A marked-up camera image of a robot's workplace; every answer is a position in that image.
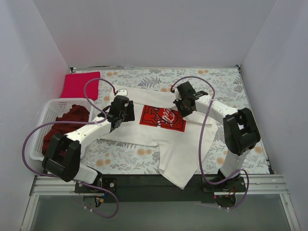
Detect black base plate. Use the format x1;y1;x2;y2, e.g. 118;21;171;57
74;174;247;204

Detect white t shirt red print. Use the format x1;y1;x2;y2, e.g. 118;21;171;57
102;87;204;189

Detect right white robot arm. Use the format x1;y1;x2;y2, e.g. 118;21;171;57
170;81;261;191

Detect dark red t shirt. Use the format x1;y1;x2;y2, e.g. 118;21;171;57
42;104;90;155

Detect aluminium frame rail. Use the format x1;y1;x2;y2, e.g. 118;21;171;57
30;174;288;195

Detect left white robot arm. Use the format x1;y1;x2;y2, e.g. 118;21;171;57
42;89;135;193

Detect white plastic basket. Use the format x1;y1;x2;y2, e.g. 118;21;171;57
29;98;94;161

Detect folded pink t shirt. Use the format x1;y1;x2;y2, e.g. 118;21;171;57
60;72;100;100

